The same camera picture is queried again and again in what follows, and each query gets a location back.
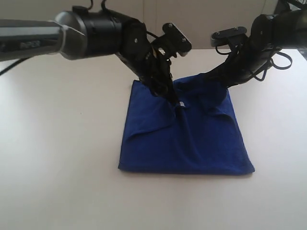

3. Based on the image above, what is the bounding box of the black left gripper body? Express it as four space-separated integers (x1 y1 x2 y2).
116 18 175 96

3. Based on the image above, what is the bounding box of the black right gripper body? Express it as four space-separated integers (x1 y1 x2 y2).
223 14 281 88

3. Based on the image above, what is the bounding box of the blue microfiber towel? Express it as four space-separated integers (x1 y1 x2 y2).
118 75 255 176

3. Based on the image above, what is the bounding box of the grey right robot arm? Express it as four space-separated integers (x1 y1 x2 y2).
203 9 307 88

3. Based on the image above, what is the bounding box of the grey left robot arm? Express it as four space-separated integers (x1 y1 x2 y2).
0 6 179 106

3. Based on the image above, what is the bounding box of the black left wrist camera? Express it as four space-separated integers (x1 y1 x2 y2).
152 23 192 59

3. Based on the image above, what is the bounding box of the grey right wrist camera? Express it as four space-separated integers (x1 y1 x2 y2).
211 26 247 47

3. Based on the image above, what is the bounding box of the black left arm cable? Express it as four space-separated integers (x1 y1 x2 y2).
0 0 108 76

